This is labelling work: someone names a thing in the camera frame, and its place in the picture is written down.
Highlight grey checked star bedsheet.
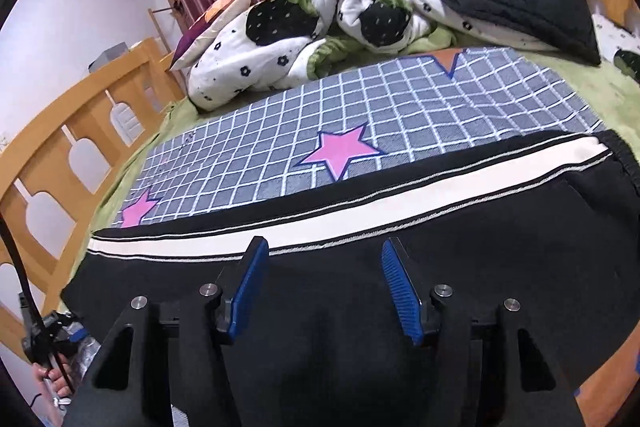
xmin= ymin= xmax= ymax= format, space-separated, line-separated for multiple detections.
xmin=117 ymin=47 xmax=640 ymax=427

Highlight black pants with white stripe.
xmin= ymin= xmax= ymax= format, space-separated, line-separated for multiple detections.
xmin=60 ymin=129 xmax=640 ymax=427

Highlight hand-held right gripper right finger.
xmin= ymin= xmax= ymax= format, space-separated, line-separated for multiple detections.
xmin=381 ymin=237 xmax=583 ymax=427

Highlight person's left hand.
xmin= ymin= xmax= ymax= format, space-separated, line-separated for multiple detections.
xmin=35 ymin=364 xmax=76 ymax=408

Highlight purple orange pillow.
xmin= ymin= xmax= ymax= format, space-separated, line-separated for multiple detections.
xmin=170 ymin=0 xmax=258 ymax=72

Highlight black jacket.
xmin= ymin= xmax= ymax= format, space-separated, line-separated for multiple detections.
xmin=425 ymin=0 xmax=603 ymax=68

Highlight wooden bed frame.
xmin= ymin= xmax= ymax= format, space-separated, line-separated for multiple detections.
xmin=0 ymin=0 xmax=640 ymax=363

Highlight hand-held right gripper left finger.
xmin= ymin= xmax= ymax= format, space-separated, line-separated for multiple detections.
xmin=62 ymin=236 xmax=271 ymax=427

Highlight grey checked sheet with stars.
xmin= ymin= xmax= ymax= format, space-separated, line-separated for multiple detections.
xmin=90 ymin=49 xmax=640 ymax=238

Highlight grey box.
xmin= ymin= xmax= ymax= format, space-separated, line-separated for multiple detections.
xmin=89 ymin=43 xmax=132 ymax=72

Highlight wooden rack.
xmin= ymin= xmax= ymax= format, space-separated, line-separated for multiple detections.
xmin=148 ymin=0 xmax=188 ymax=58

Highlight white floral quilt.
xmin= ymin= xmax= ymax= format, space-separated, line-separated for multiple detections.
xmin=187 ymin=0 xmax=640 ymax=112

